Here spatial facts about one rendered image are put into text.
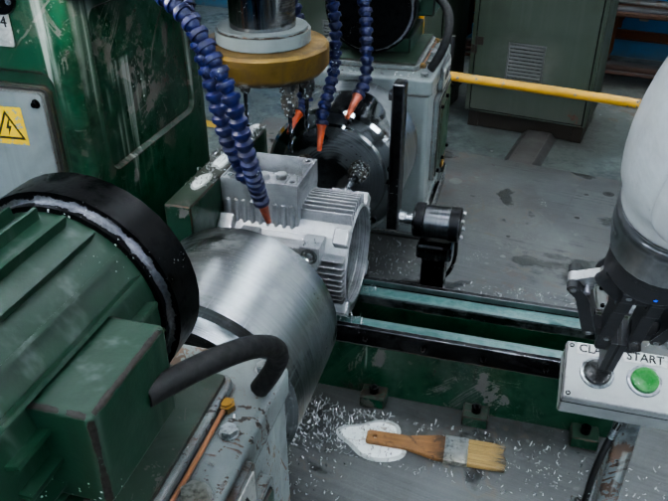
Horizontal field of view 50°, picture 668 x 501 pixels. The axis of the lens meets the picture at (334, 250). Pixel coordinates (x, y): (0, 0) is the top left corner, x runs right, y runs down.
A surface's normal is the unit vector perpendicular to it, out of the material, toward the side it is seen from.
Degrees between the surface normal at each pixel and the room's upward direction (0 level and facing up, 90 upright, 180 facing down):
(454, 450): 0
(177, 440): 0
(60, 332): 49
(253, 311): 32
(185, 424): 0
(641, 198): 113
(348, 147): 90
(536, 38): 90
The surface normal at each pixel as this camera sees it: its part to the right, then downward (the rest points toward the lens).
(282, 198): -0.27, 0.51
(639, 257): -0.72, 0.64
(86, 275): 0.62, -0.56
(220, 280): 0.15, -0.82
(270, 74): 0.15, 0.51
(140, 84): 0.96, 0.14
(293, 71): 0.52, 0.44
